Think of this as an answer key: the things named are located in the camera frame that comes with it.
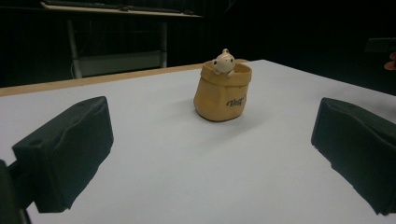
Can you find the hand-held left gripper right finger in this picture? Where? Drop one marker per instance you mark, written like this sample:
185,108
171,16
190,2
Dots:
361,146

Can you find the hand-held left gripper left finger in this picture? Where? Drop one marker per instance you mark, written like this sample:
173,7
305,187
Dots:
68,149

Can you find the yellow bear pen holder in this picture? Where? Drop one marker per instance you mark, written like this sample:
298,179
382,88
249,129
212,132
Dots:
218,96

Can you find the metal stand frame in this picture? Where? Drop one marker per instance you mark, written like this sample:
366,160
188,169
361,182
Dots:
118,62

